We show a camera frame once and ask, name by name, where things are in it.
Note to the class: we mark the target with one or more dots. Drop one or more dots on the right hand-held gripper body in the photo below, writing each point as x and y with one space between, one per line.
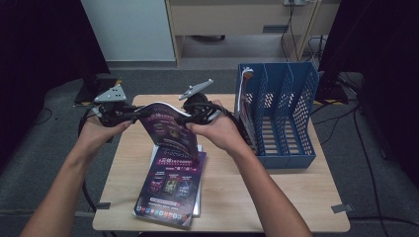
197 107

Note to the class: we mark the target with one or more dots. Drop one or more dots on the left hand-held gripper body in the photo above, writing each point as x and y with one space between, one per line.
113 112

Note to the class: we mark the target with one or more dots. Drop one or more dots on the purple magazine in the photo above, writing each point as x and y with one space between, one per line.
171 191
168 131

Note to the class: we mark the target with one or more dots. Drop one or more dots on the black and red magazine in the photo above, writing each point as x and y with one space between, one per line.
245 108

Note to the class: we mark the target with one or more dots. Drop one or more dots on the white magazine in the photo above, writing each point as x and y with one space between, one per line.
197 204

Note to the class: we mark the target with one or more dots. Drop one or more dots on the blue file rack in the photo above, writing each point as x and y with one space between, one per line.
283 161

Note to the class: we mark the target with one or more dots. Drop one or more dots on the person's left hand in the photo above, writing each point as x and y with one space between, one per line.
95 136

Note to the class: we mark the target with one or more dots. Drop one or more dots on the person's right hand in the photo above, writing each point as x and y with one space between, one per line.
224 135

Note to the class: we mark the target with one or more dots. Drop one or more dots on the yellow striped black stand base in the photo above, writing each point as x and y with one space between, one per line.
331 95
82 97

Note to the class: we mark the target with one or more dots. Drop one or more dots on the white cabinet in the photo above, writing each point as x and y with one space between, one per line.
128 29

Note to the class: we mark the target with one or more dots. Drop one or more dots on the grey tape piece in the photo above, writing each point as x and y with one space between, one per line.
103 206
342 208

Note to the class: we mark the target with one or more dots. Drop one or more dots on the beige wooden desk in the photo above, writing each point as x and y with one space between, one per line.
230 16

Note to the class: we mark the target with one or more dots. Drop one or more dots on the black curtain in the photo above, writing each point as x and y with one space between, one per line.
378 49
39 49

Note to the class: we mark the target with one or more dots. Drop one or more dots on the white power strip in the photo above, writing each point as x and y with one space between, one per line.
294 2

